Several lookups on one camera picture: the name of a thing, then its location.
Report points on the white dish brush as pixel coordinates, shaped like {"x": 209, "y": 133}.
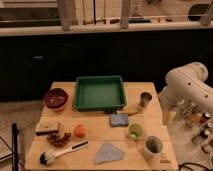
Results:
{"x": 48, "y": 157}

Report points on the white mug green inside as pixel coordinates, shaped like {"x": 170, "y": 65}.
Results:
{"x": 152, "y": 147}

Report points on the metal cup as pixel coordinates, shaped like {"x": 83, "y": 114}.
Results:
{"x": 145, "y": 98}

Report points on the green plastic tray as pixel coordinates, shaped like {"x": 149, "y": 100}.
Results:
{"x": 99, "y": 93}

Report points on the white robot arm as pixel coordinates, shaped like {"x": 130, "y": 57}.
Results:
{"x": 186, "y": 83}

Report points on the black-handled scrub block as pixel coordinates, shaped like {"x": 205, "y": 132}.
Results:
{"x": 45, "y": 128}

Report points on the black metal stand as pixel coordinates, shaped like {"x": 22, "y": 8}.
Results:
{"x": 13, "y": 148}

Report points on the orange fruit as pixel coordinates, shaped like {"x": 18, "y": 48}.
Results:
{"x": 80, "y": 131}

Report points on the group of spice bottles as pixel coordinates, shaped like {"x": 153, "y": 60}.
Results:
{"x": 194, "y": 118}

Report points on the yellow banana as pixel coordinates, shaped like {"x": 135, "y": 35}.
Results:
{"x": 131, "y": 109}

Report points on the green translucent cup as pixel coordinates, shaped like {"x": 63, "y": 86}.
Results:
{"x": 135, "y": 131}

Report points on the dark red bowl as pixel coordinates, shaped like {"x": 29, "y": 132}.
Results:
{"x": 56, "y": 99}

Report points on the blue-grey towel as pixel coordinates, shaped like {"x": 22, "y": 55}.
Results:
{"x": 108, "y": 153}

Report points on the blue sponge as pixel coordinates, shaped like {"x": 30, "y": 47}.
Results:
{"x": 118, "y": 120}

